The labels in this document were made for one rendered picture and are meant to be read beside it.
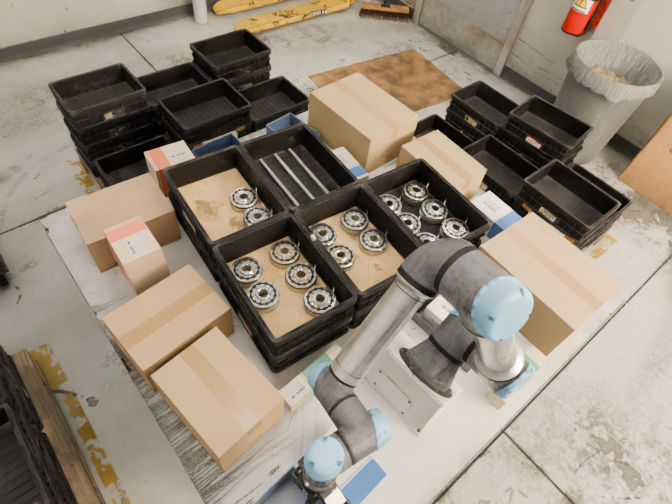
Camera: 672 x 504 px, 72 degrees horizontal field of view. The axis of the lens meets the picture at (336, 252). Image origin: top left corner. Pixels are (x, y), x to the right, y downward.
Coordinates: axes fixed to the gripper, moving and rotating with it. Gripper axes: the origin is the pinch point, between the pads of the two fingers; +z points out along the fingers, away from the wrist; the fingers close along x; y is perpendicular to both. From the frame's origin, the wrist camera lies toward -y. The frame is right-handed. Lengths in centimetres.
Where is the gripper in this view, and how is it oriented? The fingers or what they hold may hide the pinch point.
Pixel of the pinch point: (319, 497)
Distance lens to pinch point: 131.4
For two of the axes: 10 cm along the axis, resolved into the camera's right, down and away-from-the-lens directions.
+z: -1.0, 6.1, 7.9
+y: -7.0, -6.1, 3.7
